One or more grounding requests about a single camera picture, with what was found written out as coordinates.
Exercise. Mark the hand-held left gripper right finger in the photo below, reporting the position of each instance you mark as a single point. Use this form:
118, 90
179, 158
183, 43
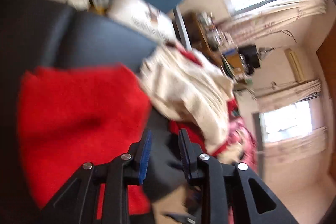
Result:
183, 155

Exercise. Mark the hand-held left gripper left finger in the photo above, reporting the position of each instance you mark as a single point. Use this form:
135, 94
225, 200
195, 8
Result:
145, 158

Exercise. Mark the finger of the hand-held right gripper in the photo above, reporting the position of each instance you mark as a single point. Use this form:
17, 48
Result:
194, 196

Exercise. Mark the red fleece garment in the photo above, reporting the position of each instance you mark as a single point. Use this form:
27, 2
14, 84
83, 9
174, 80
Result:
78, 121

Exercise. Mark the dark red garment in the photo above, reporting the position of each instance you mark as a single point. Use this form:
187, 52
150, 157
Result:
181, 132

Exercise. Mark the pink bedding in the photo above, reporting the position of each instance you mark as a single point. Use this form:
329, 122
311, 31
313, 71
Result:
244, 140

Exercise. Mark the cream knit garment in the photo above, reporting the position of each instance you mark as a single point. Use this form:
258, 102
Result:
189, 92

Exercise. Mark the small window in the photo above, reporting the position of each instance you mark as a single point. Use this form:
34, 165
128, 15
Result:
286, 121

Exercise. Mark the beige floral curtain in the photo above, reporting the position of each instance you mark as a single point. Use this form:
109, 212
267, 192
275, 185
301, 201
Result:
275, 19
296, 145
288, 94

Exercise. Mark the black monitor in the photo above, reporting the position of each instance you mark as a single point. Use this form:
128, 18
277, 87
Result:
248, 58

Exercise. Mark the wooden side table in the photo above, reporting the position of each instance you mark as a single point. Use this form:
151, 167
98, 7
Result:
207, 32

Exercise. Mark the white printed pillow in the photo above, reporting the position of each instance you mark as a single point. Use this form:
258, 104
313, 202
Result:
139, 16

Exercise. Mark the wall air conditioner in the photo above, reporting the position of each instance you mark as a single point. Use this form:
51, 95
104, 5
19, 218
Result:
295, 65

